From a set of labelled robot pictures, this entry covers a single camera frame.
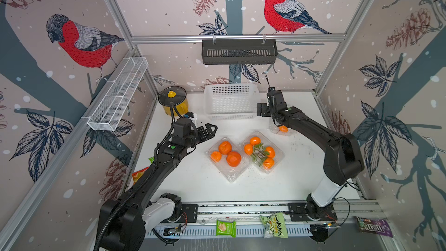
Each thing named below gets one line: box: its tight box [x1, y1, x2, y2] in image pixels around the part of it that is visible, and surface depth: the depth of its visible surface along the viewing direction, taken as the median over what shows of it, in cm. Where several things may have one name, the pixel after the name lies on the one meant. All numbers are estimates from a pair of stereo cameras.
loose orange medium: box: [218, 140, 233, 156], surface depth 90 cm
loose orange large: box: [226, 151, 242, 168], surface depth 86 cm
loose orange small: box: [210, 151, 223, 163], surface depth 90 cm
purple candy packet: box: [353, 216, 394, 238], surface depth 71 cm
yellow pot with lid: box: [157, 85, 189, 117], surface depth 105 cm
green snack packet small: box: [215, 219, 237, 238], surface depth 71 cm
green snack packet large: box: [259, 212, 289, 239], surface depth 71 cm
